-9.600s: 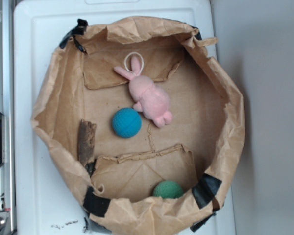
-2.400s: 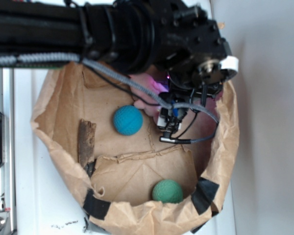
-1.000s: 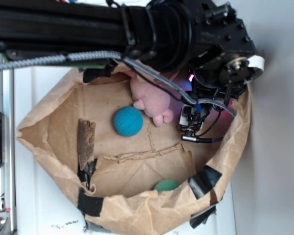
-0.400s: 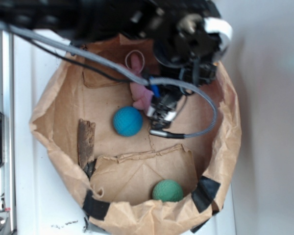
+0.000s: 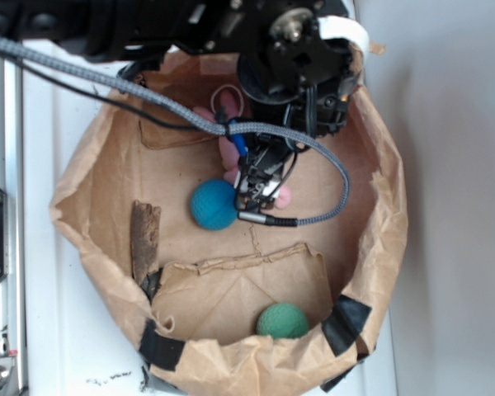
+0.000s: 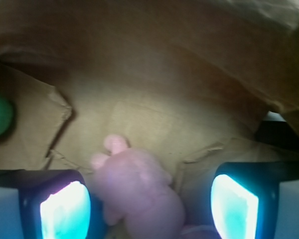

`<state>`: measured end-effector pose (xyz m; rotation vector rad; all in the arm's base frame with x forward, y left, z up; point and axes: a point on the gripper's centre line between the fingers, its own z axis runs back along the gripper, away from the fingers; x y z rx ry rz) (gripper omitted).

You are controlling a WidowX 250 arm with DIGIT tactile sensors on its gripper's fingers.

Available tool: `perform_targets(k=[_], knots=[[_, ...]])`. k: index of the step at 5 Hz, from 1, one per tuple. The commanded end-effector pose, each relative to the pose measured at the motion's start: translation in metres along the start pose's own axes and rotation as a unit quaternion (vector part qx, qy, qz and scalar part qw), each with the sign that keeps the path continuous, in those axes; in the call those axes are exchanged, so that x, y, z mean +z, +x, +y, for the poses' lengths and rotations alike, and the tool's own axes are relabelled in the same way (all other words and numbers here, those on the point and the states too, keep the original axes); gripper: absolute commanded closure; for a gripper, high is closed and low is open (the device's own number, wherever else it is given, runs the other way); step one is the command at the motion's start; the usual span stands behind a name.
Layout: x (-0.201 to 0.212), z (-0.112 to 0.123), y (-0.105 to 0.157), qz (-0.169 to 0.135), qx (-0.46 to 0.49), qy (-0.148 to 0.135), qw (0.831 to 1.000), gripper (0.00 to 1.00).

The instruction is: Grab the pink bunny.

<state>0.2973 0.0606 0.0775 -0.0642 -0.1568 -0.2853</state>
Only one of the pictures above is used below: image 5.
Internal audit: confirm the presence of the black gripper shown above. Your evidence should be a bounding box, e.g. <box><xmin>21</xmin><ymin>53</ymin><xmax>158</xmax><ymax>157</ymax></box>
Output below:
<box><xmin>235</xmin><ymin>1</ymin><xmax>364</xmax><ymax>209</ymax></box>

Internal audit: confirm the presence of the pink plush bunny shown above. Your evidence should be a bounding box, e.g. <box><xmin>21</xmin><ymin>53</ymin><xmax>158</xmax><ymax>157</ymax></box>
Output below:
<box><xmin>193</xmin><ymin>84</ymin><xmax>292</xmax><ymax>210</ymax></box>

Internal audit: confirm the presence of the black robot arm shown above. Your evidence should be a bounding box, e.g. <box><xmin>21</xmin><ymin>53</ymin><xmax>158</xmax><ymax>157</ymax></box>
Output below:
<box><xmin>0</xmin><ymin>1</ymin><xmax>370</xmax><ymax>216</ymax></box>

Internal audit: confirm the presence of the blue textured ball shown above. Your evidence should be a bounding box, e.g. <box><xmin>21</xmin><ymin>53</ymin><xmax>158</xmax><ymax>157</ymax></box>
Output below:
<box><xmin>190</xmin><ymin>179</ymin><xmax>237</xmax><ymax>231</ymax></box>

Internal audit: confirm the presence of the brown paper bag container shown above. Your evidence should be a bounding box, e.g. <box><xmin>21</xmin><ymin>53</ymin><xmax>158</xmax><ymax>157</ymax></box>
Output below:
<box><xmin>49</xmin><ymin>39</ymin><xmax>409</xmax><ymax>396</ymax></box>

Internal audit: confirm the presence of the green textured ball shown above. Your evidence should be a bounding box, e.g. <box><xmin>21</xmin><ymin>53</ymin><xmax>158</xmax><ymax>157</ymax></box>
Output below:
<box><xmin>256</xmin><ymin>303</ymin><xmax>309</xmax><ymax>339</ymax></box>

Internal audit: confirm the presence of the white plastic tray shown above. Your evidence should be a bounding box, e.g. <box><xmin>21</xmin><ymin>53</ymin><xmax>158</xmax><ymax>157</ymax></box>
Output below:
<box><xmin>18</xmin><ymin>0</ymin><xmax>399</xmax><ymax>396</ymax></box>

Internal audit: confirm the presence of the thin black cable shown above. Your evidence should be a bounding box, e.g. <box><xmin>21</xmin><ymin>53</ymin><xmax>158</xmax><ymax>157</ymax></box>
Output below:
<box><xmin>12</xmin><ymin>57</ymin><xmax>201</xmax><ymax>133</ymax></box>

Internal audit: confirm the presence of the grey braided cable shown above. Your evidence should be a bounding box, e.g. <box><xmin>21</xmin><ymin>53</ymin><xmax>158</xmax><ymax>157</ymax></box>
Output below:
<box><xmin>0</xmin><ymin>35</ymin><xmax>351</xmax><ymax>228</ymax></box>

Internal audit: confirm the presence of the aluminium frame rail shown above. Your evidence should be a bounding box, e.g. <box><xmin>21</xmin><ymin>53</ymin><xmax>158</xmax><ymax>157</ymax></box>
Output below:
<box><xmin>0</xmin><ymin>58</ymin><xmax>28</xmax><ymax>395</ymax></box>

